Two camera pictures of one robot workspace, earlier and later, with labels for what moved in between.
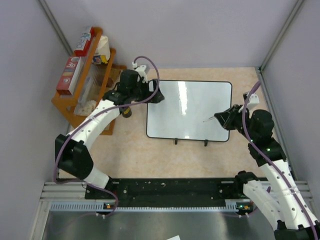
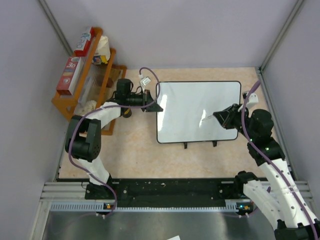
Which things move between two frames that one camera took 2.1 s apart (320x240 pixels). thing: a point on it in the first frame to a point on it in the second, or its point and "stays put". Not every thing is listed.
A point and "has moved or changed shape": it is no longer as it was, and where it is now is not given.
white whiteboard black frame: x=187 y=111 has moved or changed shape
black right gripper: x=226 y=118 stays put
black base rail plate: x=170 y=193 stays put
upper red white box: x=85 y=41 stays put
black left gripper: x=158 y=96 to x=147 y=97
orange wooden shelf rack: x=96 y=79 stays put
